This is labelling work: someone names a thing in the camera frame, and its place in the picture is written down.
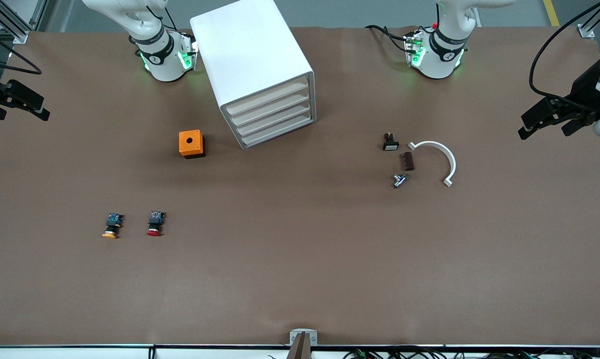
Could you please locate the aluminium frame profile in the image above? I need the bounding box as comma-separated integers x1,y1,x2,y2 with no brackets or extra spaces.
577,0,600,39
0,0,48,44

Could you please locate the yellow mushroom push button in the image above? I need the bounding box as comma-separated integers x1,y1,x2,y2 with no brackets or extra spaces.
102,213,124,239

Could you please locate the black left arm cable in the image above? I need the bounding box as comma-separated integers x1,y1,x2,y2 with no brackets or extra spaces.
529,0,600,100

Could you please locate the white curved plastic bracket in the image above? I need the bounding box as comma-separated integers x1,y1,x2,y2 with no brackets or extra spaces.
408,141,457,187

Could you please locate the red mushroom push button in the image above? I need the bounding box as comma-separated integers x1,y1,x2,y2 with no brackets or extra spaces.
147,211,166,237

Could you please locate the black arm base cable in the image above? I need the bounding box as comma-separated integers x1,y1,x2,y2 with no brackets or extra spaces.
364,24,411,53

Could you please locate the brown mounting post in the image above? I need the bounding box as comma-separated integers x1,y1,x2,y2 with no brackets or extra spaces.
286,333,313,359

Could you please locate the white drawer cabinet housing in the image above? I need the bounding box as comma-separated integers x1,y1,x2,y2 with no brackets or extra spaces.
190,0,317,150

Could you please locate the orange button enclosure box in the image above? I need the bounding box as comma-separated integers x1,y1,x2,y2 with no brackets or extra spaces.
179,130,206,159

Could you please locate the grey metal mounting bracket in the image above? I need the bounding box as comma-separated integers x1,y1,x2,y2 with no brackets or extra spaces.
289,329,318,346

